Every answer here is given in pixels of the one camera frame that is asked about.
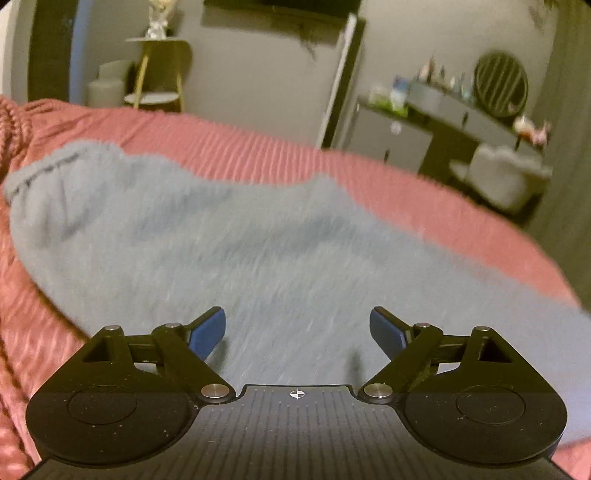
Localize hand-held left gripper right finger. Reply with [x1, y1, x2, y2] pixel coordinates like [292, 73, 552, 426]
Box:
[360, 306, 536, 404]

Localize dark door with blue edge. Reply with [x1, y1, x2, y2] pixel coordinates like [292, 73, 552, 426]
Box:
[28, 0, 94, 105]

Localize silver figurine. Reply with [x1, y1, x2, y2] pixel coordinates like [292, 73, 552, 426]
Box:
[145, 0, 170, 40]

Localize grey dresser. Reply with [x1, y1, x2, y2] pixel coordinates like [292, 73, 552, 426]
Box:
[346, 80, 550, 185]

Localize white door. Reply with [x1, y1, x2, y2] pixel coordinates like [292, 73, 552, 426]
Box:
[318, 14, 366, 149]

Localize white shell-shaped chair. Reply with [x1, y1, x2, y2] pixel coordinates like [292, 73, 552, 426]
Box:
[450, 143, 553, 214]

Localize round side table gold legs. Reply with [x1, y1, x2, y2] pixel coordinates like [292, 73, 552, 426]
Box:
[124, 38, 194, 112]

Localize grey-green curtain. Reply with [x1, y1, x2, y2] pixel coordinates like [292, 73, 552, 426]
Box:
[526, 0, 591, 305]

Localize white round ottoman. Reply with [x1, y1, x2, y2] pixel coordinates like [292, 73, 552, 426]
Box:
[87, 60, 139, 109]

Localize round dark-framed mirror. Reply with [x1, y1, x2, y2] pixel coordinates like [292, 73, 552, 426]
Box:
[473, 52, 530, 118]

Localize row of small bottles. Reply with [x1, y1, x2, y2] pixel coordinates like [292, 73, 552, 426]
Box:
[418, 54, 474, 100]

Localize pink plush toy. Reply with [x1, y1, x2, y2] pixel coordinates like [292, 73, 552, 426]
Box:
[512, 115, 555, 149]

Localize green packet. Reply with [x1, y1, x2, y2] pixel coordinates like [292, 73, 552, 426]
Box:
[368, 85, 407, 115]

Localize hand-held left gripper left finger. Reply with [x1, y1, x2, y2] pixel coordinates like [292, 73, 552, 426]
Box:
[59, 306, 237, 404]

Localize dark wall television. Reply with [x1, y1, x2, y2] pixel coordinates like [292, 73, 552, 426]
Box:
[203, 0, 363, 19]

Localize grey-blue fleece pants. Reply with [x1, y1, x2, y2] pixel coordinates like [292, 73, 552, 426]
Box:
[2, 141, 591, 450]

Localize white and blue bottle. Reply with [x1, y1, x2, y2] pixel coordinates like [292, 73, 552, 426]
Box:
[390, 76, 410, 110]

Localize pink ribbed blanket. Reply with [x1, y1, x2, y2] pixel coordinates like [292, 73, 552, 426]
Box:
[0, 95, 591, 480]

